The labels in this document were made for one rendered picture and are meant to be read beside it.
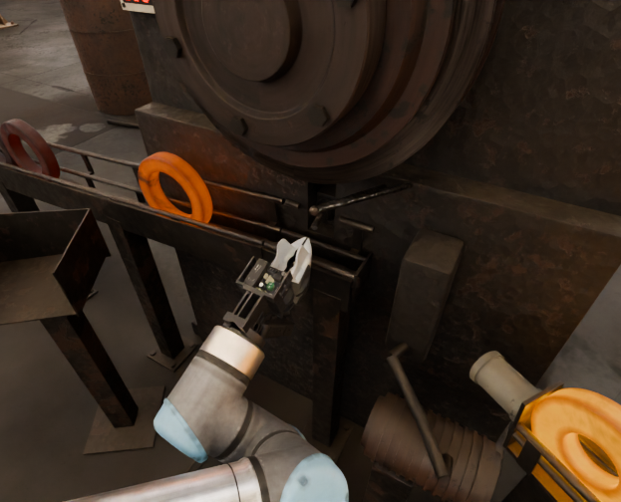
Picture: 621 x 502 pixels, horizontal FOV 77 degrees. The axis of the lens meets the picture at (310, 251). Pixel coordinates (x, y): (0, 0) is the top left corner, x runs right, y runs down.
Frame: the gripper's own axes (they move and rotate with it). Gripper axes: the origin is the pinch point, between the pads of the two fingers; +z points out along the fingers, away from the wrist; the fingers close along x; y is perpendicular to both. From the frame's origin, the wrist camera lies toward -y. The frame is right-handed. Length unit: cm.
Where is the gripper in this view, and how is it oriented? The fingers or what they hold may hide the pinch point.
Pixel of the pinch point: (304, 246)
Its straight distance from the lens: 71.2
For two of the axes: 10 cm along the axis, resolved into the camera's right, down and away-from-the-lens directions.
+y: -1.5, -5.5, -8.2
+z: 4.7, -7.7, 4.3
